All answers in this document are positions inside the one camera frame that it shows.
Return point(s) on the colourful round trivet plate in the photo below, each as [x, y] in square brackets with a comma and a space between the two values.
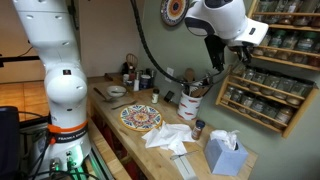
[142, 118]

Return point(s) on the brown spice jar on table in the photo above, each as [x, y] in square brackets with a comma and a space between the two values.
[197, 130]

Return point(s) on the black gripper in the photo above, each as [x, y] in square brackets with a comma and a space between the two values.
[216, 47]

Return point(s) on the white utensil crock red fish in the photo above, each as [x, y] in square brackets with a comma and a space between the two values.
[188, 107]

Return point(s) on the black phone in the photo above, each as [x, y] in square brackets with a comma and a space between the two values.
[169, 96]

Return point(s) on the white electrical outlet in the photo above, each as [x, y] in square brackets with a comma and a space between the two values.
[170, 72]

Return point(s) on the decorative wall plate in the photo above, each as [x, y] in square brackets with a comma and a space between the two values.
[173, 11]

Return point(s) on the white ceramic bowl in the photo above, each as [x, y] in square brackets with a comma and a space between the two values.
[116, 91]

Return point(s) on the blue tissue box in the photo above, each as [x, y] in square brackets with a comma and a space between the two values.
[224, 153]

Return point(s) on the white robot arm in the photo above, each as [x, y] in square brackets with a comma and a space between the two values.
[69, 58]

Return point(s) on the metal spatula wooden handle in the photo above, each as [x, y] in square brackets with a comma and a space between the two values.
[103, 96]

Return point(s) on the crumpled white paper towel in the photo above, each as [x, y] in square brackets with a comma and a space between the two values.
[169, 137]

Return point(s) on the lower wooden wall spice rack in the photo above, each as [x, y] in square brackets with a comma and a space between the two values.
[272, 99]

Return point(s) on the small spice jar yellow label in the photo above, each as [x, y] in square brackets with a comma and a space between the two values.
[155, 96]

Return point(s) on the upper wooden wall spice rack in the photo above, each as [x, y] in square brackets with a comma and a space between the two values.
[293, 37]

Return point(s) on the wooden wall spice rack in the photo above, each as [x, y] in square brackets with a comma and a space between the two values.
[272, 99]
[293, 37]

